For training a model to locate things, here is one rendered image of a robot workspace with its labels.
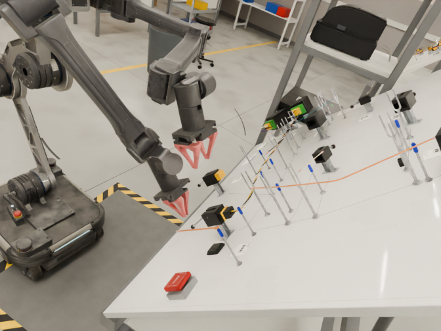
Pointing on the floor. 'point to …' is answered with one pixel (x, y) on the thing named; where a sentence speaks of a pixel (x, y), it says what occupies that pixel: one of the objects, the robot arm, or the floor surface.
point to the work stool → (207, 25)
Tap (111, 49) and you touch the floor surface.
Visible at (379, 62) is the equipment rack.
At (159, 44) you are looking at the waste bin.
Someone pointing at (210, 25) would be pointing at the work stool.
